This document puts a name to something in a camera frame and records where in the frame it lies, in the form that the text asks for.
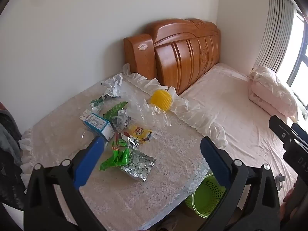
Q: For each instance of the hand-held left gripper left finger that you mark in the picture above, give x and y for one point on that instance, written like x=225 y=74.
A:
x=91 y=158

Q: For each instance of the green white wrapper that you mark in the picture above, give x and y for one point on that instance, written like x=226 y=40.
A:
x=96 y=104

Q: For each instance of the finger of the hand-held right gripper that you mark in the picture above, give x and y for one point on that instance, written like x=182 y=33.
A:
x=279 y=128
x=299 y=131

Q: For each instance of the grey pleated curtain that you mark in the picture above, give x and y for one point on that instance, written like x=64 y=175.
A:
x=274 y=28

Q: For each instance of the yellow cartoon packet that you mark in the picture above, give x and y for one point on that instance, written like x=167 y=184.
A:
x=138 y=132

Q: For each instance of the crumpled silver wrapper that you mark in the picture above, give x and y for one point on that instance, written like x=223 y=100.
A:
x=114 y=84

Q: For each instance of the green red foil wrapper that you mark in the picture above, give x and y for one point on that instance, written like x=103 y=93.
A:
x=128 y=140

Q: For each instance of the green plastic waste basket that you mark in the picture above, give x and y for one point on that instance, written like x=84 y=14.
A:
x=204 y=197

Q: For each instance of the blue white carton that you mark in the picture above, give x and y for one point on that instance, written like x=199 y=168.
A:
x=96 y=122

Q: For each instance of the crumpled printed paper wrapper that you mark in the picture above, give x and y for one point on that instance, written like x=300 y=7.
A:
x=121 y=121

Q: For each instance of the dark cloth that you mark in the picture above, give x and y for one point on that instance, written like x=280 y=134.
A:
x=9 y=149

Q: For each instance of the folded pink quilt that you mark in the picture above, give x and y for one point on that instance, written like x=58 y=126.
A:
x=269 y=89

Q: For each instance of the green leaf print wrapper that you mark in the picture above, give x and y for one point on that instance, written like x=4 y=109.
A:
x=113 y=110

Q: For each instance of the green silver foil snack bag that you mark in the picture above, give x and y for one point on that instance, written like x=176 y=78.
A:
x=137 y=166

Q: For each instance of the small metal object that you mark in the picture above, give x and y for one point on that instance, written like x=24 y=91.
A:
x=279 y=181

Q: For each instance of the clear plastic bag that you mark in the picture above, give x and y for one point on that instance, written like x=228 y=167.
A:
x=142 y=110

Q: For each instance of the yellow ribbed plastic ball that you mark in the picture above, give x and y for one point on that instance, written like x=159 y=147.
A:
x=161 y=99

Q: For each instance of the person's right hand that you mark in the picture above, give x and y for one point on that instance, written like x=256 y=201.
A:
x=288 y=195

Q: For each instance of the carved wooden headboard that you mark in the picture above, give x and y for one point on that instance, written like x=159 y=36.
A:
x=187 y=53

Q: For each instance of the bed with pink sheet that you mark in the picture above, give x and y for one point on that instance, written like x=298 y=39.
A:
x=240 y=125

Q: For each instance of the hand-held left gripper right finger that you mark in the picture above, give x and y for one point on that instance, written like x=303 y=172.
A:
x=214 y=161

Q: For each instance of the dark framed window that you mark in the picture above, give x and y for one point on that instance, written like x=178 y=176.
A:
x=300 y=53

